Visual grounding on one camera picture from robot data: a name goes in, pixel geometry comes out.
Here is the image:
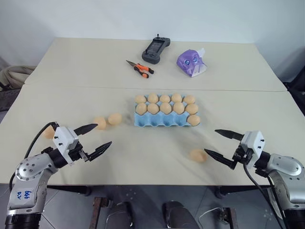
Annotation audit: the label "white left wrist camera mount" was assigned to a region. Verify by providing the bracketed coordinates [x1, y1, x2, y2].
[52, 126, 80, 166]

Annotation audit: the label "dark rounded shape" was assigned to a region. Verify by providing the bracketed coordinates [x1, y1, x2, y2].
[162, 200, 199, 229]
[105, 201, 144, 229]

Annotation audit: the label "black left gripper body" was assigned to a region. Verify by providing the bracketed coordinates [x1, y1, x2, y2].
[68, 142, 92, 165]

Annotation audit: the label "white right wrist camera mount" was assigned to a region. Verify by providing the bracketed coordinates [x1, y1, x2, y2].
[240, 130, 265, 167]

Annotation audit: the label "blue egg tray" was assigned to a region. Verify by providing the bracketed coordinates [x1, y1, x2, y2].
[133, 95, 202, 128]

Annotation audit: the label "thin white floor cable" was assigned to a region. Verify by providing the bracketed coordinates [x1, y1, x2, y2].
[198, 207, 224, 222]

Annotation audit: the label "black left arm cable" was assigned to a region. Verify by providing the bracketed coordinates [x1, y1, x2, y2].
[9, 121, 60, 191]

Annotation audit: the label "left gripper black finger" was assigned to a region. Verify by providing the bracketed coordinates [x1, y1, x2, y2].
[85, 141, 113, 162]
[73, 123, 99, 137]

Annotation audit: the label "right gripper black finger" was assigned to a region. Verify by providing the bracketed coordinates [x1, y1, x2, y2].
[214, 129, 244, 142]
[204, 148, 236, 169]

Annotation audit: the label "black table frame bar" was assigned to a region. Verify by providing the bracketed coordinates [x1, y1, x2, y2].
[47, 185, 92, 197]
[213, 185, 260, 199]

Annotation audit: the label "purple tissue pack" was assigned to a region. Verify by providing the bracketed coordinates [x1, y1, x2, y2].
[176, 47, 207, 79]

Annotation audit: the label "rusty metal bar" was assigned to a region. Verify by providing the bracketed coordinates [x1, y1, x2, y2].
[221, 207, 239, 229]
[91, 196, 113, 229]

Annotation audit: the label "grey handheld remote controller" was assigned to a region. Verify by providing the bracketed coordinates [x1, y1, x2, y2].
[142, 34, 171, 65]

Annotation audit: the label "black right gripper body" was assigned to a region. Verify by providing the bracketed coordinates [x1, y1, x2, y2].
[232, 142, 251, 170]

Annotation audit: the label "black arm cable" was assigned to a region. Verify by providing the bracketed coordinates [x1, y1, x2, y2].
[9, 121, 60, 191]
[243, 163, 286, 229]

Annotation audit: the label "beige bag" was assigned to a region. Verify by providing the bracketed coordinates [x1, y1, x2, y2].
[0, 65, 37, 93]

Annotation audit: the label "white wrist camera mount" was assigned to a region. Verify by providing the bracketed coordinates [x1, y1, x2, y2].
[52, 126, 80, 166]
[240, 130, 265, 167]

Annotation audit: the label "dark chair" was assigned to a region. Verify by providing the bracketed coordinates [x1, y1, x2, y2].
[282, 42, 305, 107]

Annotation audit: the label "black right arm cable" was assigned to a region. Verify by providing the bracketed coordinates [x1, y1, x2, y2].
[243, 163, 286, 229]

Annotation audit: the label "orange black pliers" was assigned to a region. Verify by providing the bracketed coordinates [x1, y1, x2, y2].
[125, 60, 155, 79]

